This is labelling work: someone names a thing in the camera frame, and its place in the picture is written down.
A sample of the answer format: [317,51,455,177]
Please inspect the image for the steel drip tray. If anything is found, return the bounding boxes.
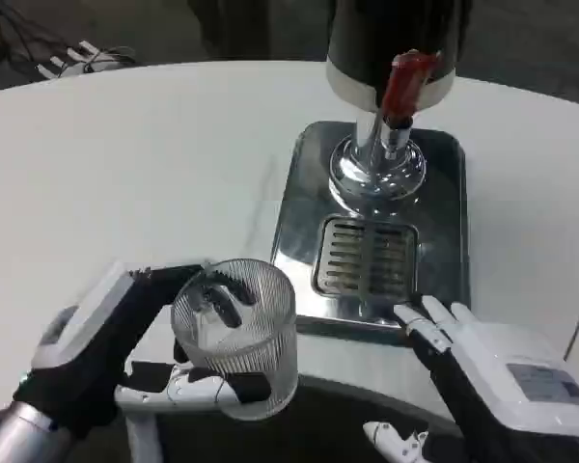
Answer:
[268,120,472,335]

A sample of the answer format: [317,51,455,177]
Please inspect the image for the slotted steel drain grid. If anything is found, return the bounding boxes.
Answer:
[312,215,422,298]

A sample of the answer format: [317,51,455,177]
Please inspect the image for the clear ribbed glass cup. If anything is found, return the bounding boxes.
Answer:
[170,258,300,422]

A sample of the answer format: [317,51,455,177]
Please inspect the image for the black cable bundle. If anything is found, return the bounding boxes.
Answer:
[0,0,49,65]

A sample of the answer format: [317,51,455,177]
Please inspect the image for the spare white robot hand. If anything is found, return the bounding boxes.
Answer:
[35,41,137,79]

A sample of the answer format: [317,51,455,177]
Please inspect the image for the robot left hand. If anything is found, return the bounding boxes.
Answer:
[13,259,274,438]

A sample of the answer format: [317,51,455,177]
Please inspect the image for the black drink dispenser, chrome stand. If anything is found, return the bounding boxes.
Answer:
[324,0,465,209]

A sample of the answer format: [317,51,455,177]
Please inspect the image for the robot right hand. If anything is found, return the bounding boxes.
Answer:
[363,294,579,463]

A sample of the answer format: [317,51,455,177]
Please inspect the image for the red tap handle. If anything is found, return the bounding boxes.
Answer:
[382,49,441,120]

